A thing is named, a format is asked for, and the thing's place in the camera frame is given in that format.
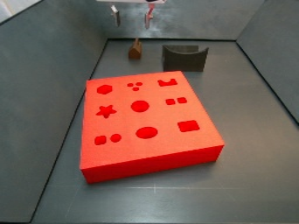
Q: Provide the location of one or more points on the brown three prong object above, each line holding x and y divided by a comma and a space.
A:
135, 50

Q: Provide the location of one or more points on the black curved fixture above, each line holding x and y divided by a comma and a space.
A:
185, 57

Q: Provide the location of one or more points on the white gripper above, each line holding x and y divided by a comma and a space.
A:
149, 15

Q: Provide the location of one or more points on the red block with shaped holes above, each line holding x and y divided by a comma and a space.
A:
145, 125

